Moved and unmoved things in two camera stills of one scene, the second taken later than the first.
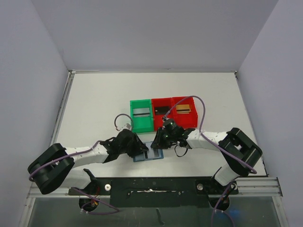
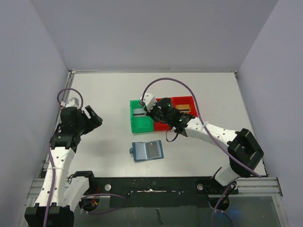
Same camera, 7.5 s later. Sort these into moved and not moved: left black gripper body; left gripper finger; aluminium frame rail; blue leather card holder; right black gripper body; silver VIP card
Moved: right black gripper body; left black gripper body; left gripper finger
Not moved: blue leather card holder; silver VIP card; aluminium frame rail
